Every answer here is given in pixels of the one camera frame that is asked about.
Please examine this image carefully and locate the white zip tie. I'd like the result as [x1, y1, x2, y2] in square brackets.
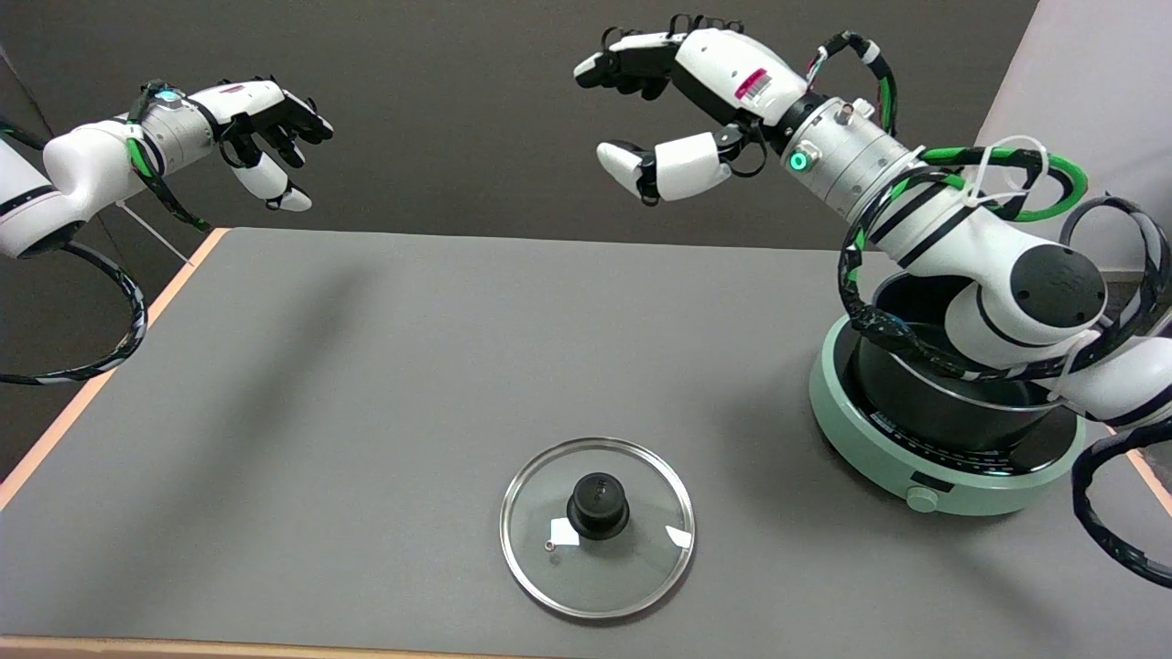
[961, 135, 1049, 211]
[117, 203, 195, 267]

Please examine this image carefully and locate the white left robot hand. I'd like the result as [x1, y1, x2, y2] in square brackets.
[188, 75, 335, 213]

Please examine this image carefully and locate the green cable loop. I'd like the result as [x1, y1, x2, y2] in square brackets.
[920, 146, 1091, 223]

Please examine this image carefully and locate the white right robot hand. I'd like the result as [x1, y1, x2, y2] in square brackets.
[574, 14, 811, 207]

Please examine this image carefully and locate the short black wrist cable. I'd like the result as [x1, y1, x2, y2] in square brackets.
[806, 30, 899, 138]

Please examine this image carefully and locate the black pot with handle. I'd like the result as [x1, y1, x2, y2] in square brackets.
[847, 270, 1054, 454]

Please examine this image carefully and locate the green induction cooker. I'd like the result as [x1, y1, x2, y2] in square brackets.
[808, 304, 1088, 518]

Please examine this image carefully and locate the glass pot lid black knob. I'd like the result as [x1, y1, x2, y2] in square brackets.
[499, 437, 697, 621]

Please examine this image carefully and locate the green black wrist cable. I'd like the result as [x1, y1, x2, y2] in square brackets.
[125, 81, 213, 232]

